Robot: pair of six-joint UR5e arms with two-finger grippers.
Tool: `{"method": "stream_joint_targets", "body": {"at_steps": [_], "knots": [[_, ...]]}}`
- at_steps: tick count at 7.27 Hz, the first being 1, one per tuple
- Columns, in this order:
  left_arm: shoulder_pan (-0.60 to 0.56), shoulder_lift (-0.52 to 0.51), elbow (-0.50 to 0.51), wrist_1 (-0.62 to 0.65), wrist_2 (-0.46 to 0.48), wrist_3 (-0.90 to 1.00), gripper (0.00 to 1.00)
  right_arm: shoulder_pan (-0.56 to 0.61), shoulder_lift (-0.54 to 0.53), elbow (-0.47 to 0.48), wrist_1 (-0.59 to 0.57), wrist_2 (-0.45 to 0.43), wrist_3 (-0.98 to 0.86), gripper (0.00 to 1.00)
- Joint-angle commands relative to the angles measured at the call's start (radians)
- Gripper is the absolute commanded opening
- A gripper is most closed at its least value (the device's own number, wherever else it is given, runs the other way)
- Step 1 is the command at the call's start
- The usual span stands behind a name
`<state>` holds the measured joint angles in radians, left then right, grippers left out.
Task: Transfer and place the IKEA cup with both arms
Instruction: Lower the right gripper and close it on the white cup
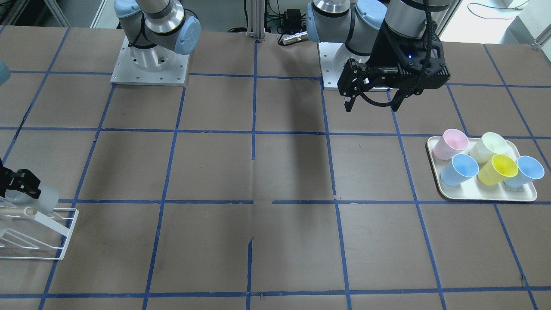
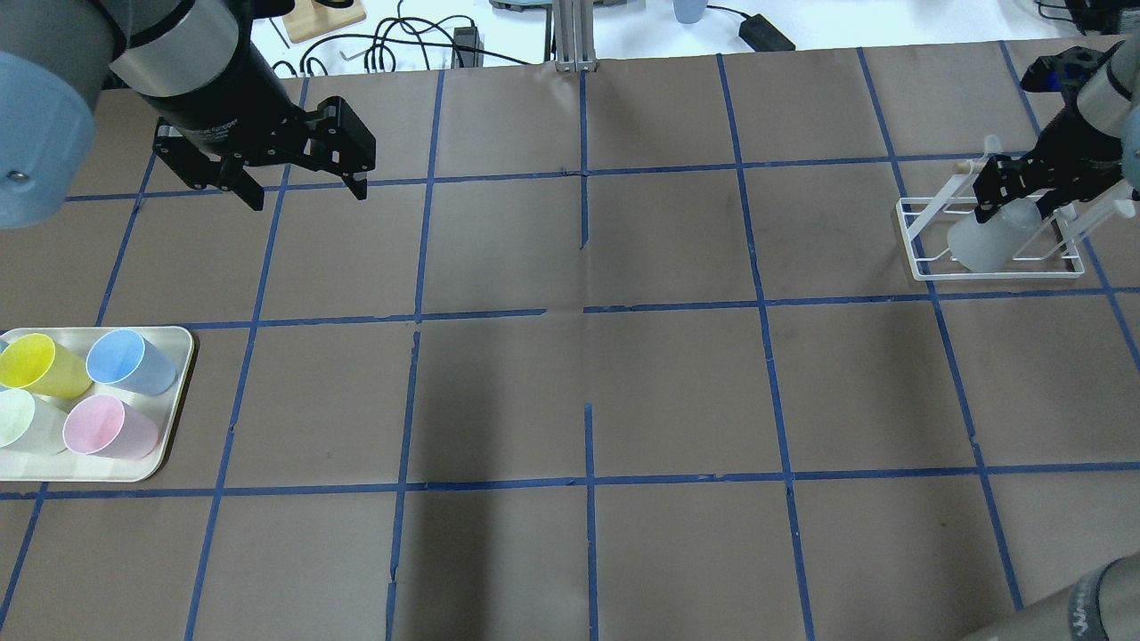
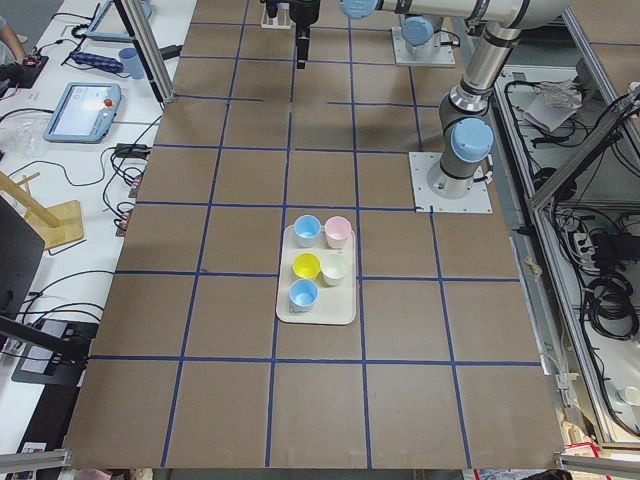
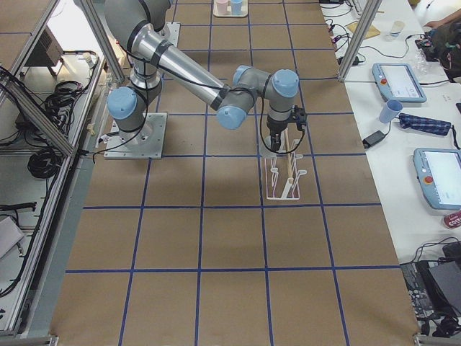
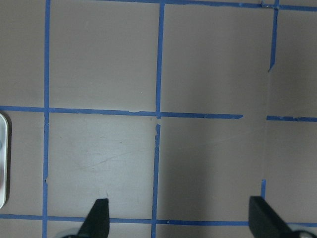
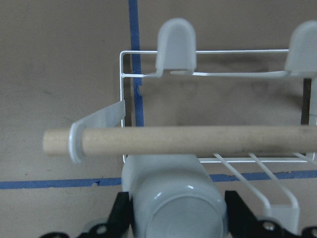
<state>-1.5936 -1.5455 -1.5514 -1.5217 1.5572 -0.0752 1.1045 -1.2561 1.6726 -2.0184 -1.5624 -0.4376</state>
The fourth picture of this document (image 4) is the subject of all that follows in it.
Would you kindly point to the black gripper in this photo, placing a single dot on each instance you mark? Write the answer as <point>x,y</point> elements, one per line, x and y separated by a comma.
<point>275,128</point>

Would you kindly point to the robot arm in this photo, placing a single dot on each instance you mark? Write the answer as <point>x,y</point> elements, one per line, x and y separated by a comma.
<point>137,26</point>

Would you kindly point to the blue cup on desk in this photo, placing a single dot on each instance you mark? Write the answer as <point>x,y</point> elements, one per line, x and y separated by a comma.
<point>390,110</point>

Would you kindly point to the blue plastic cup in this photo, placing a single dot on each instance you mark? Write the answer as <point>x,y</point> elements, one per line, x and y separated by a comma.
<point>236,7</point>

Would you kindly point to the pink plastic cup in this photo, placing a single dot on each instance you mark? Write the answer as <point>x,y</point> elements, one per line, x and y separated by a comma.
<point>221,7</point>

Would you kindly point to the paper cup on desk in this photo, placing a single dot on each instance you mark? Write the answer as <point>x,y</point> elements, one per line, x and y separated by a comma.
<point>396,29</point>

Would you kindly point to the black power adapter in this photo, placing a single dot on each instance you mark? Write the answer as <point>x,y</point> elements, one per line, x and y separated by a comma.
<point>373,139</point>

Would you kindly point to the beige plastic tray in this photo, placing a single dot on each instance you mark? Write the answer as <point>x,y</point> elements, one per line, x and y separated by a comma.
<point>229,15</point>

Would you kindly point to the blue plaid umbrella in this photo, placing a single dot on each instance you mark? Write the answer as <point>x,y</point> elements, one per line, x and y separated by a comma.
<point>424,124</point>

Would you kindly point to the teach pendant tablet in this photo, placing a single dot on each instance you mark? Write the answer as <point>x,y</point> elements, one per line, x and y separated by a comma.
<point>398,81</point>
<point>438,173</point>

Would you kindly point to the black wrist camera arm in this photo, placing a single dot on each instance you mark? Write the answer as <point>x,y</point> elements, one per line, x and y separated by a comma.
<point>299,117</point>

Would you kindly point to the white wire cup rack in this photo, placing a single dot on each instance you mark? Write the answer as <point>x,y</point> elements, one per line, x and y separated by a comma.
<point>282,175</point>

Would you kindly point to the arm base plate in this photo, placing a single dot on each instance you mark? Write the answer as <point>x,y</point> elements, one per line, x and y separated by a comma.
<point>170,32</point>
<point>148,144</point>

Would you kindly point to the aluminium frame post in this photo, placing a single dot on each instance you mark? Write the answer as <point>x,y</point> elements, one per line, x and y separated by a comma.
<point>368,15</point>

